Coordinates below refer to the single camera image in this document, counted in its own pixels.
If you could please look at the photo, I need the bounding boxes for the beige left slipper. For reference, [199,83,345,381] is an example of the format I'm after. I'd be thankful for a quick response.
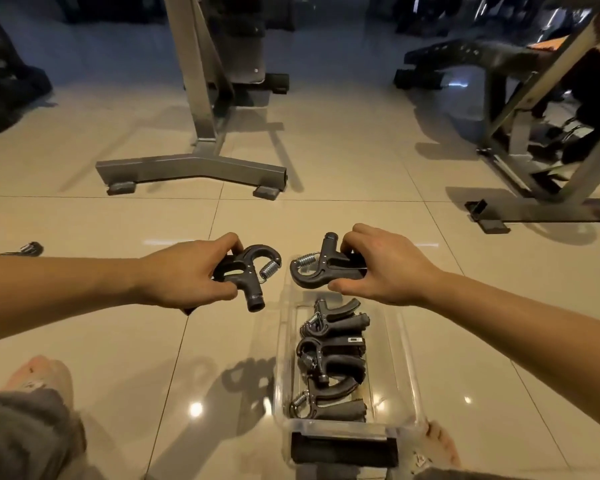
[2,355,76,411]

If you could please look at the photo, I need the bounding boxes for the dark dumbbell rack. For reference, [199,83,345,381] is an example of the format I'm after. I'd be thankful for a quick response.
[369,0,596,38]

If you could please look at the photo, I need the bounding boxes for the grey metal machine frame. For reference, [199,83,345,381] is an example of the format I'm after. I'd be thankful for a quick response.
[465,0,600,235]

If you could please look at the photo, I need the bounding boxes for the person's left hand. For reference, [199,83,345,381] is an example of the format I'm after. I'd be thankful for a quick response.
[139,232,246,311]

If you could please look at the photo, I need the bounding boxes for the beige right slipper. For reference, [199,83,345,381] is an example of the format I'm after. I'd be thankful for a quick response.
[385,444,461,480]

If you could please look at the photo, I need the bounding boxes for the clear plastic storage box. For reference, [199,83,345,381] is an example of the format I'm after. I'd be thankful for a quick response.
[273,264,426,468]

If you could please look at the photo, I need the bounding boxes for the person's left forearm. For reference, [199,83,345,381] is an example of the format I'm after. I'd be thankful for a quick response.
[0,254,153,348]

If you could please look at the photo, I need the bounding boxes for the person's right forearm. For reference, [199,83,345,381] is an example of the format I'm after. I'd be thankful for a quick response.
[422,272,600,438]

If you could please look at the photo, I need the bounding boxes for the black spring grip strengthener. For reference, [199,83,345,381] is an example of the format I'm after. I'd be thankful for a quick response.
[295,336,369,385]
[182,243,283,315]
[289,233,369,291]
[299,298,363,338]
[289,377,369,423]

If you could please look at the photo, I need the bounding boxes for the black weight bench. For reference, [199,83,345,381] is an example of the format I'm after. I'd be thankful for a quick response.
[393,38,566,91]

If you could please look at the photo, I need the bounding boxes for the beige slipper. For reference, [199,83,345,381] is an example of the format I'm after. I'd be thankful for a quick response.
[2,355,76,411]
[385,444,461,480]

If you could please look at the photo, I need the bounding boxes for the person's right hand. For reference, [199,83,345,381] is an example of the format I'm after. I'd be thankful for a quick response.
[327,223,443,308]

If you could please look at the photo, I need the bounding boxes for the grey metal rack stand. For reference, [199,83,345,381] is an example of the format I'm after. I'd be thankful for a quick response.
[95,0,290,201]

